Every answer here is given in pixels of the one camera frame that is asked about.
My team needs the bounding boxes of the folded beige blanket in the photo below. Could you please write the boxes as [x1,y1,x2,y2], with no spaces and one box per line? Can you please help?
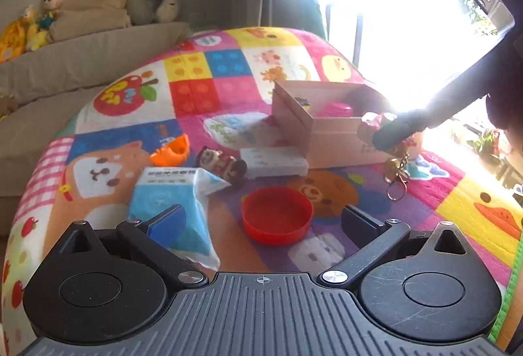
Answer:
[50,0,132,43]

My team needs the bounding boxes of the small black red doll figurine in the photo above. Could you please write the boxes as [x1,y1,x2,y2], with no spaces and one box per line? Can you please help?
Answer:
[197,147,248,187]

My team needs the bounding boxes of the white pill blister pack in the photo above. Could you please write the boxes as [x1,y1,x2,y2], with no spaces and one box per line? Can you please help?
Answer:
[240,147,309,179]

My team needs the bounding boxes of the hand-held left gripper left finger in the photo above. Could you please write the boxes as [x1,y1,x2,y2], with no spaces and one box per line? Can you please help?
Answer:
[61,204,210,290]

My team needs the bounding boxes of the yellow orange plush toy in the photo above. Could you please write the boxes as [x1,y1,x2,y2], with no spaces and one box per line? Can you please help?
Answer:
[0,19,27,63]

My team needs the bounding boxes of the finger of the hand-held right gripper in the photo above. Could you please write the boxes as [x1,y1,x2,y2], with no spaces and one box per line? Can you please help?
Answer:
[371,27,523,149]

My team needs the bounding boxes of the yellow duck plush toy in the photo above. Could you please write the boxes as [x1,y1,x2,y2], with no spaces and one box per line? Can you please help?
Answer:
[20,6,52,52]

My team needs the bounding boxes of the potted flower plants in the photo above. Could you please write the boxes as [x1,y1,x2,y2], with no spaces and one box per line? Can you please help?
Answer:
[470,127,511,156]

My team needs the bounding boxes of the blue tissue pack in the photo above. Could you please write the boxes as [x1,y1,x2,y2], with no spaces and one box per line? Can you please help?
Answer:
[128,167,233,271]

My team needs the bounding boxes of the beige sofa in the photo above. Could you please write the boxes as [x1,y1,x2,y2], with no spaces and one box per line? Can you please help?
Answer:
[0,21,193,242]

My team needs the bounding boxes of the beige cardboard box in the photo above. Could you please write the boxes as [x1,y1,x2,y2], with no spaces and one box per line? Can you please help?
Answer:
[272,80,409,170]

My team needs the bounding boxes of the green cloth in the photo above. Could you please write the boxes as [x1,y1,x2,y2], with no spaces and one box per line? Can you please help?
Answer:
[308,0,329,42]

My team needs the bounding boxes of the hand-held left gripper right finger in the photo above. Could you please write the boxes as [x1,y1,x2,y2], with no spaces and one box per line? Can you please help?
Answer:
[316,205,470,291]

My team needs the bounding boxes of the grey plush pillow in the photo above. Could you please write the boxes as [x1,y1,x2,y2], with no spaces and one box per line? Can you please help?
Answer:
[126,0,183,26]

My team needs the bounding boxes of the colourful cartoon printed mat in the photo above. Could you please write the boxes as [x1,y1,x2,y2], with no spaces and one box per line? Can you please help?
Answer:
[0,27,523,345]

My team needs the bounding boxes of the orange plastic toy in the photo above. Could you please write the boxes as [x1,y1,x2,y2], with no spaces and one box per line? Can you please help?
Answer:
[150,134,191,166]

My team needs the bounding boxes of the pink keychain charm toy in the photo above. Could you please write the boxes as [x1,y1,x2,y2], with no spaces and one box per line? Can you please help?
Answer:
[359,111,424,201]

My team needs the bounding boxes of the chicken plush doll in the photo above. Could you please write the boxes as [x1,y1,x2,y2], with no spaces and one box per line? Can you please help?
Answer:
[39,0,64,32]

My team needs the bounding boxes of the red round plastic lid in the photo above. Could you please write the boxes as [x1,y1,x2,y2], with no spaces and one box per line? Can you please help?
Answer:
[241,187,314,246]

